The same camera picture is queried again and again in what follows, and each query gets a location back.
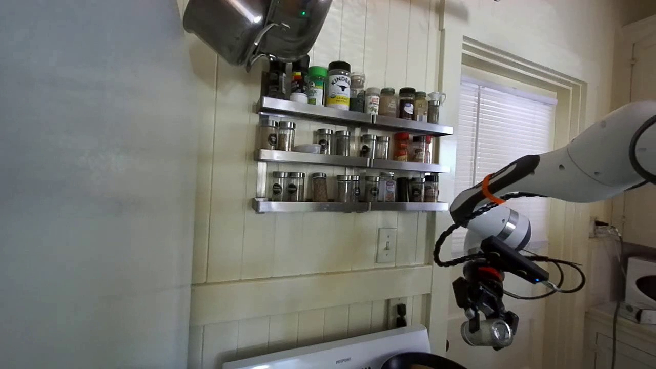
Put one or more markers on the white refrigerator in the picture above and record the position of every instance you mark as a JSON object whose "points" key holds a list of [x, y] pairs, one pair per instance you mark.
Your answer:
{"points": [[89, 171]]}

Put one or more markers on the garlic powder jar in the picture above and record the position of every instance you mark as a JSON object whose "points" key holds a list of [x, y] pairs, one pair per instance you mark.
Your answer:
{"points": [[420, 149]]}

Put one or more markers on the steel wall spice rack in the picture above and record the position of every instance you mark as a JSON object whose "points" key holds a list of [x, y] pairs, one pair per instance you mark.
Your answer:
{"points": [[342, 161]]}

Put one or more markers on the large steel pot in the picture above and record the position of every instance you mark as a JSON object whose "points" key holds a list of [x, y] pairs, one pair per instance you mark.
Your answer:
{"points": [[219, 27]]}

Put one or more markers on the rosemary glass spice jar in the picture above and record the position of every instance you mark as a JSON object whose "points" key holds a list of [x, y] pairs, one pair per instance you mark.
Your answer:
{"points": [[489, 333]]}

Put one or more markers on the white wall outlet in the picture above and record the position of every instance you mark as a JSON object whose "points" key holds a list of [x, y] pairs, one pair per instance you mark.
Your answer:
{"points": [[387, 247]]}

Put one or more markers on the white window blind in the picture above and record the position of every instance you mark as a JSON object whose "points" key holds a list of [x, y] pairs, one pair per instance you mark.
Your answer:
{"points": [[505, 130]]}

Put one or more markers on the small steel pot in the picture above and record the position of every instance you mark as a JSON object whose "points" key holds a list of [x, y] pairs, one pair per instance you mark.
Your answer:
{"points": [[301, 27]]}

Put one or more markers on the grey spice glass jar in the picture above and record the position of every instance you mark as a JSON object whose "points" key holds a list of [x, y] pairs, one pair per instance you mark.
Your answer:
{"points": [[368, 146]]}

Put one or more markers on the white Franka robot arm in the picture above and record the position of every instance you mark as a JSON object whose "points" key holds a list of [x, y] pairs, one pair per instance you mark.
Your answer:
{"points": [[588, 165]]}

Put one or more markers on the purple label spice jar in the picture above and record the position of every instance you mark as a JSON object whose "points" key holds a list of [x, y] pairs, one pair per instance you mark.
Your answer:
{"points": [[388, 187]]}

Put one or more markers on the small black lid jar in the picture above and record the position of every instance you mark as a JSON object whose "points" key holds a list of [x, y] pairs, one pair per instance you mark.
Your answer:
{"points": [[407, 104]]}

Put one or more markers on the black bottle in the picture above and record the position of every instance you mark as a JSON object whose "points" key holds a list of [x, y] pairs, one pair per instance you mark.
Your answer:
{"points": [[403, 187]]}

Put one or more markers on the onion powder jar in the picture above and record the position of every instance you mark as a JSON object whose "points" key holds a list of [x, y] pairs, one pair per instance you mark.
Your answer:
{"points": [[432, 187]]}

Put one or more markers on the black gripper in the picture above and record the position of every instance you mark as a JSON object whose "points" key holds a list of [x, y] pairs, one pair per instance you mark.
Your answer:
{"points": [[482, 289]]}

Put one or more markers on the steel cap herb jar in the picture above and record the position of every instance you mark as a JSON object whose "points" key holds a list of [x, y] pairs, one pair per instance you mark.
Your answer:
{"points": [[418, 187]]}

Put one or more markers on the slim red spice bottle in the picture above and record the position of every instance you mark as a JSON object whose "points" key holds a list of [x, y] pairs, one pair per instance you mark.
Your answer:
{"points": [[429, 149]]}

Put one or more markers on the large black lid jar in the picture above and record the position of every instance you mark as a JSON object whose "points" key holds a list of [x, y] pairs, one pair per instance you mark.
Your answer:
{"points": [[339, 84]]}

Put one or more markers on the green cap bottle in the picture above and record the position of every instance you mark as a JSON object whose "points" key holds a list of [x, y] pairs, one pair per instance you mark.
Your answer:
{"points": [[317, 84]]}

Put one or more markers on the black frying pan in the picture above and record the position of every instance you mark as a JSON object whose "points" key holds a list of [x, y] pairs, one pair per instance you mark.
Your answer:
{"points": [[423, 361]]}

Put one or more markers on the white gas stove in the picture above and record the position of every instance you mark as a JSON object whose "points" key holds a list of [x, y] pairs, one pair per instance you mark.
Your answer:
{"points": [[328, 355]]}

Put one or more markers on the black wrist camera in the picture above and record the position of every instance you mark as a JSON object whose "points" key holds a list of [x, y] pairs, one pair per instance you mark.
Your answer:
{"points": [[516, 263]]}

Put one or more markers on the black wall plug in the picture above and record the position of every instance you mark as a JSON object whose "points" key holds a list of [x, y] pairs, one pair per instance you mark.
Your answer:
{"points": [[398, 314]]}

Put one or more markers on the white countertop appliance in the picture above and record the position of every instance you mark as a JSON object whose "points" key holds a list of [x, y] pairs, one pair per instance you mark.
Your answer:
{"points": [[642, 273]]}

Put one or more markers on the white cabinet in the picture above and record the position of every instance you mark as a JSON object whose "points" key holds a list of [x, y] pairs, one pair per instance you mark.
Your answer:
{"points": [[623, 341]]}

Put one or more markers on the red yellow label bottle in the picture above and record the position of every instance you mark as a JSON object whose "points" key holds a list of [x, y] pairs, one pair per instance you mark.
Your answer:
{"points": [[403, 146]]}

